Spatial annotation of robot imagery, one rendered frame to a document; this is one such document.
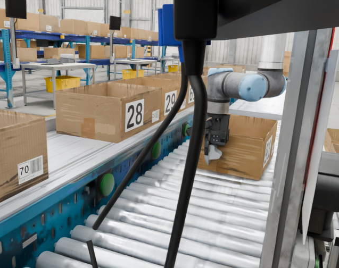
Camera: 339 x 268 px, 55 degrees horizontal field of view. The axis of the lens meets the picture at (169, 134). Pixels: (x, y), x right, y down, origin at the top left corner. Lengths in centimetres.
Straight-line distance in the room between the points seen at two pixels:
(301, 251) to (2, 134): 62
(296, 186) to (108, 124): 87
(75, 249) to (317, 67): 68
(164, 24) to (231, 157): 105
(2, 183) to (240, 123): 119
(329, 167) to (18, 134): 64
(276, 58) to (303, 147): 80
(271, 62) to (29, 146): 83
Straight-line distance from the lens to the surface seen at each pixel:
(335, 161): 53
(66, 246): 89
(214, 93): 119
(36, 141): 86
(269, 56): 121
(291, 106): 43
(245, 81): 110
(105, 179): 101
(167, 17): 31
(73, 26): 847
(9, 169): 82
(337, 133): 198
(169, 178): 126
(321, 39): 42
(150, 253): 85
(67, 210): 97
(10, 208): 78
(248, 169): 131
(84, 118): 126
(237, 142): 129
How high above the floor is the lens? 124
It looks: 15 degrees down
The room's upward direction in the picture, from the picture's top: 3 degrees clockwise
